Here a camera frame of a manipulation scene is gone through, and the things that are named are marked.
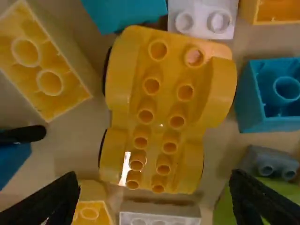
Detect black toy brick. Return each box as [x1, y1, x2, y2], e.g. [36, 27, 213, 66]
[0, 125, 47, 144]

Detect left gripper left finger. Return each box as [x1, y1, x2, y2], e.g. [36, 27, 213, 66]
[0, 171, 82, 225]

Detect yellow toy brick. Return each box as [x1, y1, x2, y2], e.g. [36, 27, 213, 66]
[71, 179, 115, 225]
[239, 0, 300, 25]
[0, 0, 92, 123]

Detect white toy brick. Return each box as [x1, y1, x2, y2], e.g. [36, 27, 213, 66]
[119, 200, 202, 225]
[167, 0, 240, 40]

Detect yellow toy car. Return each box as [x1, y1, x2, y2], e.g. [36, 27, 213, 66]
[97, 25, 238, 195]

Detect grey toy brick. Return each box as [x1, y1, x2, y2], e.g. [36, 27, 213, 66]
[238, 144, 300, 182]

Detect green toy brick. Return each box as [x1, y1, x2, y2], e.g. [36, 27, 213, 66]
[214, 177, 300, 225]

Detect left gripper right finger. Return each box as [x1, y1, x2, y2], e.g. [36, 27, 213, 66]
[228, 169, 300, 225]

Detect blue toy brick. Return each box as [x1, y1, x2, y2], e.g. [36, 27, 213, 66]
[0, 142, 32, 192]
[235, 57, 300, 134]
[81, 0, 169, 35]

